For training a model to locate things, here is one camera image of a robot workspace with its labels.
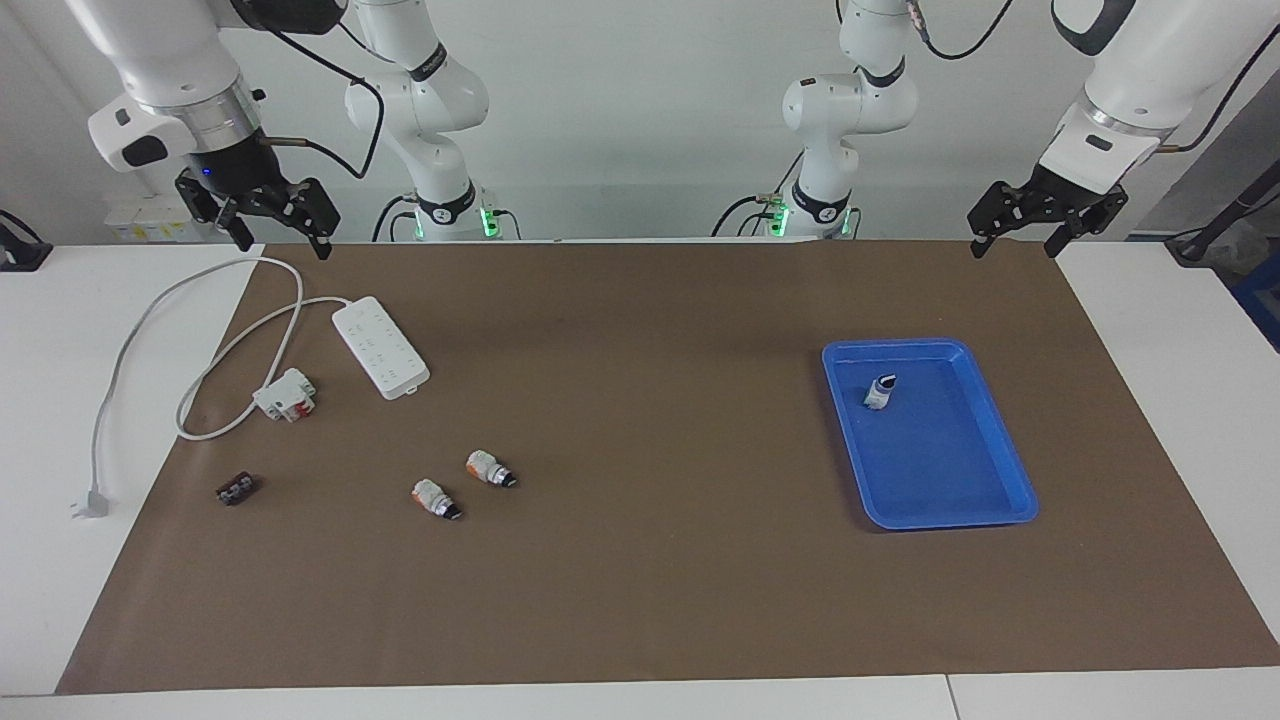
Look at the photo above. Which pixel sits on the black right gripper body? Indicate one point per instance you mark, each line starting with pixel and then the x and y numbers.
pixel 235 165

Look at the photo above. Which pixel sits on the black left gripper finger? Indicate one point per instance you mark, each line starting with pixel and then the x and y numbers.
pixel 1005 210
pixel 1090 215

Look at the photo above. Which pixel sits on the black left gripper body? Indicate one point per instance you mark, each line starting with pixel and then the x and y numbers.
pixel 1075 190

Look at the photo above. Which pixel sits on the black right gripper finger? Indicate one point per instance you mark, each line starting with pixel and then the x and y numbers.
pixel 215 205
pixel 310 205

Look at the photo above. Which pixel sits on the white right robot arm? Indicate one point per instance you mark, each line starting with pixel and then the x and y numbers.
pixel 180 60

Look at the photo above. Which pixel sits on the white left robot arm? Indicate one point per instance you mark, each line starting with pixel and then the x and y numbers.
pixel 1150 60

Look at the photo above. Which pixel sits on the white background box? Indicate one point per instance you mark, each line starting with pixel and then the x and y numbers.
pixel 160 218

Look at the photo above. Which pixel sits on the black tripod stand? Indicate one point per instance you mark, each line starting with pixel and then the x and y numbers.
pixel 1225 225

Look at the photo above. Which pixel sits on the white power strip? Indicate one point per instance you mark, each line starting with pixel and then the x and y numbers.
pixel 382 348

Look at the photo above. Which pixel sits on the white red circuit breaker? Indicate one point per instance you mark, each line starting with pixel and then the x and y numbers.
pixel 285 395

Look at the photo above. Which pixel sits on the blue crate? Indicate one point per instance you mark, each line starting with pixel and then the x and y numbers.
pixel 1262 300

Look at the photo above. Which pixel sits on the black clamp stand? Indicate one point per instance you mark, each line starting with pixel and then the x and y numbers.
pixel 20 250

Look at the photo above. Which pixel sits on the blue plastic tray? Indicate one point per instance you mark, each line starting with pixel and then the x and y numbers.
pixel 940 470

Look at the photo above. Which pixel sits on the brown table mat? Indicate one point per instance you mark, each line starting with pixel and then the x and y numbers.
pixel 640 560

